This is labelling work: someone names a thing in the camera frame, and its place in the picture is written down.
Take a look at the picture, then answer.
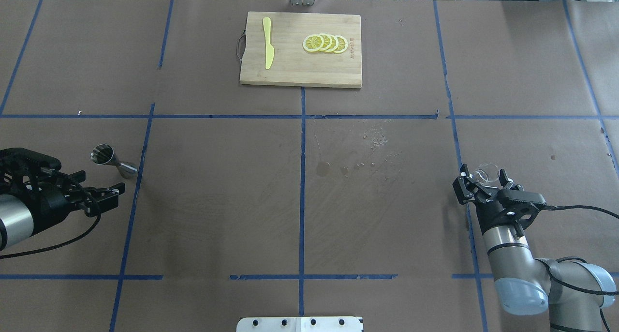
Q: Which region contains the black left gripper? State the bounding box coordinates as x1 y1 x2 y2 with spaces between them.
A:
19 171 121 226

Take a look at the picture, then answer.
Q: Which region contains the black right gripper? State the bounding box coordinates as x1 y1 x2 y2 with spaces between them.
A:
453 164 520 236

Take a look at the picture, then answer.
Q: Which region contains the clear glass beaker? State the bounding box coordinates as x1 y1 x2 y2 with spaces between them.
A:
473 162 500 186

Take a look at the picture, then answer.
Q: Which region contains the steel jigger measuring cup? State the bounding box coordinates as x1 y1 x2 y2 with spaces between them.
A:
90 144 138 179

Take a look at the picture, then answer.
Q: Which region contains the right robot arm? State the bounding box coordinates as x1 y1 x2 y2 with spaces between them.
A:
453 164 618 332

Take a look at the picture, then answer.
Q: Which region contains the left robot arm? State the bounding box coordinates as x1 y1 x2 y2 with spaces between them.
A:
0 168 126 250

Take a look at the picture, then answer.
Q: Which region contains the lemon slice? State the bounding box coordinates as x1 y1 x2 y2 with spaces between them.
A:
302 34 324 53
325 35 339 53
319 33 331 52
333 36 349 54

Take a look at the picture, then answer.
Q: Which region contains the wooden cutting board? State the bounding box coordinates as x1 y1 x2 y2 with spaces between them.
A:
239 11 363 89

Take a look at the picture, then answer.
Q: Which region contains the yellow plastic knife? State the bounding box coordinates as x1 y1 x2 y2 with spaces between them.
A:
262 16 275 70

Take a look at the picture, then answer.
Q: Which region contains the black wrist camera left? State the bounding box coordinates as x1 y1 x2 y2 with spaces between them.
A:
0 148 62 194

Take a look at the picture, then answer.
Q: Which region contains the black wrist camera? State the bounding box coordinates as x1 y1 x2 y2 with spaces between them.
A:
497 189 547 232
0 148 62 194

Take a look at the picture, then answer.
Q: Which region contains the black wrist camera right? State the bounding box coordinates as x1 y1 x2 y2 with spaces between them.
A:
497 189 547 232

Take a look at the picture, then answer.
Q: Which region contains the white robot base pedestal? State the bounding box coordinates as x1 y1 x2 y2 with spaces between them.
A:
236 316 364 332

